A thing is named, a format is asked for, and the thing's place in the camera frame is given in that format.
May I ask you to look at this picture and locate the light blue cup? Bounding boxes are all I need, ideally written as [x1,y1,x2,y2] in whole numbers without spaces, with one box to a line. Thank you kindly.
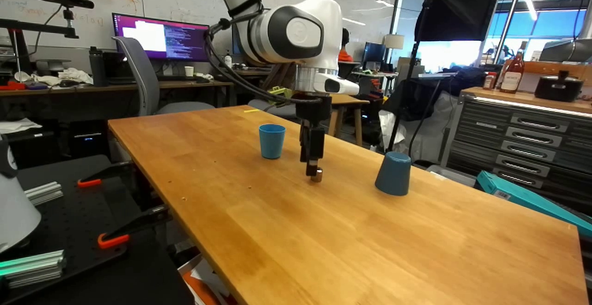
[259,124,286,160]

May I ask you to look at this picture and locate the black softbox light on stand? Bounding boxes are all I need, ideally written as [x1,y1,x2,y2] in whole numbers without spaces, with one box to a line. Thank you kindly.
[386,0,510,154]

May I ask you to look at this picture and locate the white cloth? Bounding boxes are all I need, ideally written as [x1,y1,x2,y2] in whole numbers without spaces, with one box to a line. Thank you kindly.
[27,67,94,86]

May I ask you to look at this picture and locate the short aluminium rails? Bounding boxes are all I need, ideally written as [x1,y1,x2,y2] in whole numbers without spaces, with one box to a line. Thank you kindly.
[25,181,64,206]

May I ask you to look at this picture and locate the wooden stool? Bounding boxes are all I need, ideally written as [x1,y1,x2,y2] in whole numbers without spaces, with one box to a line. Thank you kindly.
[326,93,370,148]

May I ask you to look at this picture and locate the wooden desk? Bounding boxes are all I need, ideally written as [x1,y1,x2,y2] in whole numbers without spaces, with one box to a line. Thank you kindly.
[0,80,234,111]

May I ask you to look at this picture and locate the dark blue cup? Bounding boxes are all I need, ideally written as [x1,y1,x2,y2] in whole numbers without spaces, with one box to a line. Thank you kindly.
[374,151,412,197]

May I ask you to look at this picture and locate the white table lamp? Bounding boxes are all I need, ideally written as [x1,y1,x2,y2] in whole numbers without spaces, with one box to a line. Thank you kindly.
[383,34,405,66]

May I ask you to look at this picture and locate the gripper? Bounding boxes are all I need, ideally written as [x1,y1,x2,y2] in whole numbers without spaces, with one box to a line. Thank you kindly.
[296,93,333,177]

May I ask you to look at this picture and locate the grey office chair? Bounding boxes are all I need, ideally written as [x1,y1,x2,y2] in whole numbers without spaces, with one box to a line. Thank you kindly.
[112,36,216,116]

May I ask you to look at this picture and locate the grey drawer cabinet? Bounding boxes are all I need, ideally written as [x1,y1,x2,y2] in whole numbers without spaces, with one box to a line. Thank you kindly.
[441,86,592,205]

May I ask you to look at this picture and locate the black computer tower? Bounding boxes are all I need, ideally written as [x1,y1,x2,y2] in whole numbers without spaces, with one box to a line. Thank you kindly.
[68,119,110,158]

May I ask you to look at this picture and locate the glass bottle with amber liquid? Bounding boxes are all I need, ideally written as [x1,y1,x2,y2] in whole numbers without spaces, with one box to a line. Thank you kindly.
[499,41,526,94]

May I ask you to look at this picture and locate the black clamp with orange tip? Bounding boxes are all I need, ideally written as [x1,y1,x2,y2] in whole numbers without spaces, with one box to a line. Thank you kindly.
[76,160,135,189]
[97,205,170,250]

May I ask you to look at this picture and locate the small dark monitor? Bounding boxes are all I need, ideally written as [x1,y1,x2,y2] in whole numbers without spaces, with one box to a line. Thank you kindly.
[362,42,387,65]

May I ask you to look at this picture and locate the stack of aluminium rails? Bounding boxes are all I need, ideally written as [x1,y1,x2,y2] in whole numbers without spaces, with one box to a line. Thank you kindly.
[0,249,67,290]

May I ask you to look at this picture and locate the person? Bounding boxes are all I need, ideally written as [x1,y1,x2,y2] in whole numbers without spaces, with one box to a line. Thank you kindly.
[337,27,355,63]

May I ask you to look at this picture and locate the black bottle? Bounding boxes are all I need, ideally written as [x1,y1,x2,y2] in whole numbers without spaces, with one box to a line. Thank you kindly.
[89,46,108,87]

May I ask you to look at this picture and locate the window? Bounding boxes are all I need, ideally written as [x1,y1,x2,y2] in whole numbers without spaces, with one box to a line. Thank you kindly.
[397,0,592,72]

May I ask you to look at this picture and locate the black pot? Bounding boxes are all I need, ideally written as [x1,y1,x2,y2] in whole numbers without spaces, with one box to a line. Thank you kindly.
[534,69,585,103]

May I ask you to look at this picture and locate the teal box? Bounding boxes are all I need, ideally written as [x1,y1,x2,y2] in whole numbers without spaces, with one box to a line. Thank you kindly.
[475,170,592,239]

